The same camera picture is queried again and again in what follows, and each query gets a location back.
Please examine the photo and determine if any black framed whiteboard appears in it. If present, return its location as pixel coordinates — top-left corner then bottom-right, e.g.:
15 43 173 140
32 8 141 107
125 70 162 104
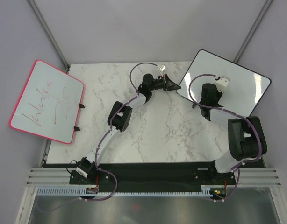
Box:
177 49 271 116

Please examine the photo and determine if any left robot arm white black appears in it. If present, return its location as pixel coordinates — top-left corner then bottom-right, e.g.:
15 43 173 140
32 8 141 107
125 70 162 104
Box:
76 73 181 184

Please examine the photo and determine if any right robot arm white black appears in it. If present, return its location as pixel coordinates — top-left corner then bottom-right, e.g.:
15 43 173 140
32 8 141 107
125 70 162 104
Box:
188 83 267 184

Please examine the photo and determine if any pink framed whiteboard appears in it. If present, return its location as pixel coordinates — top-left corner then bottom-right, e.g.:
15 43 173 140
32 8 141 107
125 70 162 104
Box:
9 60 85 144

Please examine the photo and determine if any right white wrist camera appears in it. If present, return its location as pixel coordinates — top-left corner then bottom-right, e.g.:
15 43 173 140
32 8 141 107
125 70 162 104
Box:
214 76 230 94

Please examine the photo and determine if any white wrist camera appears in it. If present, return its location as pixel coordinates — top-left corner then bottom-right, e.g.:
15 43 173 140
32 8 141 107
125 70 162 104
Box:
214 76 230 94
157 64 166 73

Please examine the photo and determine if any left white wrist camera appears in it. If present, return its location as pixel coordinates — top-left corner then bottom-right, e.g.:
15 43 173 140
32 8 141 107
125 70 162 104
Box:
157 64 166 73

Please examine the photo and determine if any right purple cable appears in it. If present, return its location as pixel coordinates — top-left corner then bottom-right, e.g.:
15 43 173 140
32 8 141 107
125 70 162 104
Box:
189 73 262 203

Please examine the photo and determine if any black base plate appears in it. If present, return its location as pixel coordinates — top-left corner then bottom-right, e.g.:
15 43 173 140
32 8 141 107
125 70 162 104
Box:
69 162 236 192

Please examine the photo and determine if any right aluminium corner post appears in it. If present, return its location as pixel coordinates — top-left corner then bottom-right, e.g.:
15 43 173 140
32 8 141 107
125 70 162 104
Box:
233 0 274 63

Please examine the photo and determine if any aluminium corner post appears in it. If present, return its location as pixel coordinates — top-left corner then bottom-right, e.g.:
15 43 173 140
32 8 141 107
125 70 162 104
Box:
233 0 274 63
26 0 70 71

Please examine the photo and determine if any left aluminium corner post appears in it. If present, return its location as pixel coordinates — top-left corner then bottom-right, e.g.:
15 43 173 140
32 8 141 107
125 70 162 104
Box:
26 0 70 71

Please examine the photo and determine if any white slotted cable duct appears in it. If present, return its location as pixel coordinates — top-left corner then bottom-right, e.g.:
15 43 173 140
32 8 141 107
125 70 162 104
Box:
36 185 226 197

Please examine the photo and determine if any aluminium rail frame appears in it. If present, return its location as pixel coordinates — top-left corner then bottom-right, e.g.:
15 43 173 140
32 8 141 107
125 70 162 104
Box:
26 168 281 188

